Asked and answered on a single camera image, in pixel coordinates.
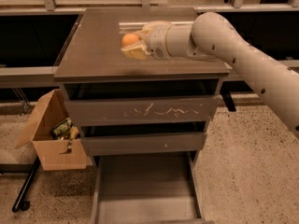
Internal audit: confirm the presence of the black metal floor bar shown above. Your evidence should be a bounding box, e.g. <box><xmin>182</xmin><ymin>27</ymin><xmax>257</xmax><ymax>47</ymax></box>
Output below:
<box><xmin>0</xmin><ymin>157</ymin><xmax>40</xmax><ymax>213</ymax></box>

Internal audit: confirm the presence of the cardboard box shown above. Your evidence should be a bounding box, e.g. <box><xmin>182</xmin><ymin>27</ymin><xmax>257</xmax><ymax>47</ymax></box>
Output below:
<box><xmin>16</xmin><ymin>90</ymin><xmax>89</xmax><ymax>171</ymax></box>

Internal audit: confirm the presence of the grey drawer cabinet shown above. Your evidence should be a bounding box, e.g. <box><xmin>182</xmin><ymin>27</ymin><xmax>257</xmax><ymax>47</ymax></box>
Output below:
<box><xmin>53</xmin><ymin>7</ymin><xmax>230</xmax><ymax>161</ymax></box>

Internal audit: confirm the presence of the bottom open grey drawer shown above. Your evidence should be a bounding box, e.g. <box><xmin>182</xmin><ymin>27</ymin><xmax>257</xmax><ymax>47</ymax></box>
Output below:
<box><xmin>90</xmin><ymin>152</ymin><xmax>215</xmax><ymax>224</ymax></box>

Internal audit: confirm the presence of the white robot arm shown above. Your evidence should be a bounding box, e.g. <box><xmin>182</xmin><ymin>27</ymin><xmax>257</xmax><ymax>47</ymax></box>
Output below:
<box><xmin>121</xmin><ymin>12</ymin><xmax>299</xmax><ymax>137</ymax></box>

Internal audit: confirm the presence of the orange fruit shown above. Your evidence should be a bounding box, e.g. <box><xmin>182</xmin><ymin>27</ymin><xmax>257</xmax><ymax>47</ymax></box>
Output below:
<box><xmin>121</xmin><ymin>34</ymin><xmax>139</xmax><ymax>48</ymax></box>

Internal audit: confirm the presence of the top grey drawer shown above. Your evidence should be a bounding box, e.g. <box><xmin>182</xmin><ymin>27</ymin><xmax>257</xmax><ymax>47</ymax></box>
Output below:
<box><xmin>65</xmin><ymin>95</ymin><xmax>221</xmax><ymax>127</ymax></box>

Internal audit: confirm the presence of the middle grey drawer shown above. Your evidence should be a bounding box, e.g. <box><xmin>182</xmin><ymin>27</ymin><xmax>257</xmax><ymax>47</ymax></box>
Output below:
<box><xmin>81</xmin><ymin>133</ymin><xmax>206</xmax><ymax>156</ymax></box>

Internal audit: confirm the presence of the white paper bowl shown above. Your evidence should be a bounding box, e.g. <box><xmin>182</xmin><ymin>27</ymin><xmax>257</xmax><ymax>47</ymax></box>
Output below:
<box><xmin>143</xmin><ymin>21</ymin><xmax>172</xmax><ymax>31</ymax></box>

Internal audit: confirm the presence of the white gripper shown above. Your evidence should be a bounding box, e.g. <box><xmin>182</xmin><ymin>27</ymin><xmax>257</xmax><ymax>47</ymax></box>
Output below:
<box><xmin>121</xmin><ymin>26</ymin><xmax>171</xmax><ymax>60</ymax></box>

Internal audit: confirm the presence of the green snack packet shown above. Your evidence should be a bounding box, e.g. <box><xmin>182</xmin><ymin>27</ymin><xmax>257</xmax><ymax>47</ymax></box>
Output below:
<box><xmin>50</xmin><ymin>118</ymin><xmax>73</xmax><ymax>140</ymax></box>

